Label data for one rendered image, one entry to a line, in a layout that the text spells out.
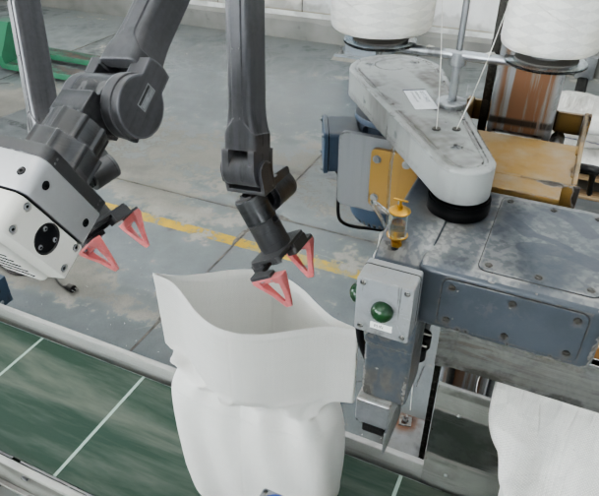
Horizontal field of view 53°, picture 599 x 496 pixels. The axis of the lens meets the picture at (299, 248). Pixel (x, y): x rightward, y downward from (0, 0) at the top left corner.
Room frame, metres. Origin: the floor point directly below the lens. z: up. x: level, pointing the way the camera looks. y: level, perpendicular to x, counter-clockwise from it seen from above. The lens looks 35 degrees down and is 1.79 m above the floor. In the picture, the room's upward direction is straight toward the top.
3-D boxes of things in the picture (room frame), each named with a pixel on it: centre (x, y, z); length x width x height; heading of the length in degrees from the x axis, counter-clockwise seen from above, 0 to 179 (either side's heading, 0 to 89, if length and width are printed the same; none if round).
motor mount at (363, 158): (1.04, -0.21, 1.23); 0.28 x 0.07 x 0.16; 65
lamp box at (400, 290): (0.61, -0.12, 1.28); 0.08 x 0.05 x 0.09; 65
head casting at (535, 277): (0.69, -0.28, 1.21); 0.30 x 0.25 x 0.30; 65
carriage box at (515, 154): (1.02, -0.39, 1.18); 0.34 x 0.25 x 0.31; 155
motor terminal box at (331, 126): (1.14, -0.08, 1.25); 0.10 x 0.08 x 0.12; 0
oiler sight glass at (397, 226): (0.67, -0.13, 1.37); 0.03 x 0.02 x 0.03; 65
